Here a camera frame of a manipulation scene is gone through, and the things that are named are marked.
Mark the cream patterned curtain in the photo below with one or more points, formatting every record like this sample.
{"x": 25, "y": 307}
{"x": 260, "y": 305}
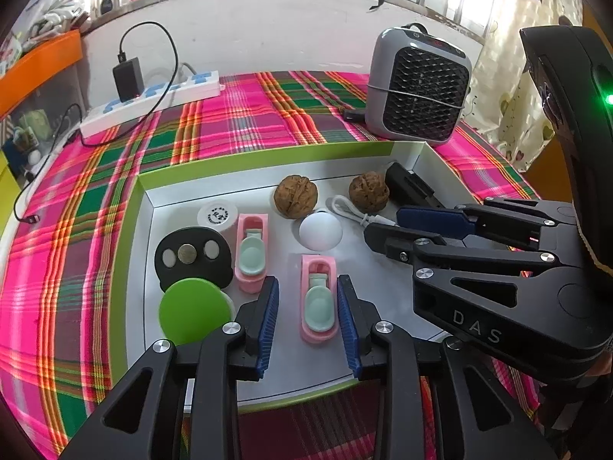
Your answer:
{"x": 507, "y": 81}

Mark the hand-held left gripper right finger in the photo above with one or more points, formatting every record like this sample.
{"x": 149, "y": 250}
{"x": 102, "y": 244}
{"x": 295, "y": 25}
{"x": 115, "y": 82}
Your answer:
{"x": 347, "y": 326}

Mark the black round device metal discs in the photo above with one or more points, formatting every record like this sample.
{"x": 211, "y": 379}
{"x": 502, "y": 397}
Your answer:
{"x": 191, "y": 275}

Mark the green topped white stand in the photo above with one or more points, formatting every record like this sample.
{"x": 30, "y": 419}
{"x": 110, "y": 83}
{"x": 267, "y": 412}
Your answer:
{"x": 194, "y": 309}

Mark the clear bin with orange lid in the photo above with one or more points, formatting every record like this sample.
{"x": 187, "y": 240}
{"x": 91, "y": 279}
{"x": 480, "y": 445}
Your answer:
{"x": 43, "y": 62}

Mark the small black sill object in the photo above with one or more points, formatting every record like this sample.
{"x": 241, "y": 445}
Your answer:
{"x": 106, "y": 5}

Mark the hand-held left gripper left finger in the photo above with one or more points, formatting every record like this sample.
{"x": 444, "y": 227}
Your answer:
{"x": 268, "y": 326}

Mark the green and white cardboard box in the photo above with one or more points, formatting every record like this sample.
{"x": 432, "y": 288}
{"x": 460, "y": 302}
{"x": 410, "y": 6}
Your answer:
{"x": 285, "y": 273}

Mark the white power strip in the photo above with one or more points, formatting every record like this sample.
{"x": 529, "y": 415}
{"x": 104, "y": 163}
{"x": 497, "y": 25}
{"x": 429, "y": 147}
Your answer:
{"x": 191, "y": 88}

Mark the white plastic bags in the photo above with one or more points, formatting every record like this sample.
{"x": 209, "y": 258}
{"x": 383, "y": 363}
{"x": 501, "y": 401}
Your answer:
{"x": 57, "y": 9}

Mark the white bottle cap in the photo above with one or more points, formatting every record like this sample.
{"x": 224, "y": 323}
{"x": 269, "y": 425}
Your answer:
{"x": 218, "y": 213}

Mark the yellow cardboard box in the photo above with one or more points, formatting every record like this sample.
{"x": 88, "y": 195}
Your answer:
{"x": 4, "y": 191}

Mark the pink green plaid tablecloth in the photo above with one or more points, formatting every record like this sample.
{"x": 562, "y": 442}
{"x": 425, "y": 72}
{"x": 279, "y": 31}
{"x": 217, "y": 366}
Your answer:
{"x": 72, "y": 273}

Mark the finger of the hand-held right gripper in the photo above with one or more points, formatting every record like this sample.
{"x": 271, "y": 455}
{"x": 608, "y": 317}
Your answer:
{"x": 397, "y": 242}
{"x": 431, "y": 220}

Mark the grey fan heater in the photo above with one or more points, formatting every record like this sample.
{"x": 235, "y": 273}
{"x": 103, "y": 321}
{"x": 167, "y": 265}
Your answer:
{"x": 421, "y": 91}

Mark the brown walnut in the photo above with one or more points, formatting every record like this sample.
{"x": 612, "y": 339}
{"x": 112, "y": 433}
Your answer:
{"x": 368, "y": 192}
{"x": 296, "y": 197}

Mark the black rectangular electronic device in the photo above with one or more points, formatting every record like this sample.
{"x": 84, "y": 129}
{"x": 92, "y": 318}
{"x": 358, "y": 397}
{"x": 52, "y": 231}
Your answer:
{"x": 407, "y": 182}

